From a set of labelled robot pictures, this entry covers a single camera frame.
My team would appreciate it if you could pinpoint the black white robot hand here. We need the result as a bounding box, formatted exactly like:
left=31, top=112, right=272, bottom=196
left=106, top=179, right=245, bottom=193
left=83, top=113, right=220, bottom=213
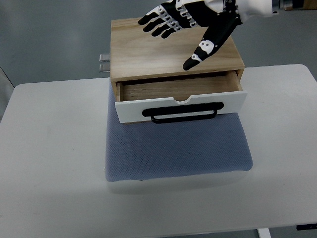
left=138, top=0, right=273, bottom=70

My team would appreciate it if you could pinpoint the white drawer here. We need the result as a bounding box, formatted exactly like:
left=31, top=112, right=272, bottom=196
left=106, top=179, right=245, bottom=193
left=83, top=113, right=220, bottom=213
left=115, top=71, right=247, bottom=123

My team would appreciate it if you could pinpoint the black drawer handle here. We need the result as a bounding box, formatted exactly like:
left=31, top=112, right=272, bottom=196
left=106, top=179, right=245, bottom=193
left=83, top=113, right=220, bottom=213
left=142, top=102, right=224, bottom=124

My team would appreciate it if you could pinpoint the wooden drawer cabinet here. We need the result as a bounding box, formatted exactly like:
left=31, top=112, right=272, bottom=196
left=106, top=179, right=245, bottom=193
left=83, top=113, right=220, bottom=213
left=109, top=16, right=245, bottom=124

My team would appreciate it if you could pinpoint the blue grey cushion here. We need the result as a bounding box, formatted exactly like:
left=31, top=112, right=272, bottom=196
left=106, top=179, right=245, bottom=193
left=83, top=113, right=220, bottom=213
left=106, top=92, right=253, bottom=182

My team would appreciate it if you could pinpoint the white table leg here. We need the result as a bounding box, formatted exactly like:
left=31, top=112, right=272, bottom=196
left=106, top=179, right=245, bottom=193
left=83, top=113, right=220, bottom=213
left=257, top=228, right=271, bottom=238

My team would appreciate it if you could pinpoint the metal clamp bracket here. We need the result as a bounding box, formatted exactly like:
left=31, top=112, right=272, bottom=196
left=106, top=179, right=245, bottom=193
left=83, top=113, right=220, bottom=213
left=99, top=54, right=110, bottom=72

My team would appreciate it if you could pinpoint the black table edge bracket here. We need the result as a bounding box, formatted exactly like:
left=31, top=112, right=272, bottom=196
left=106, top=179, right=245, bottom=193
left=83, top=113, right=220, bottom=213
left=296, top=223, right=317, bottom=231

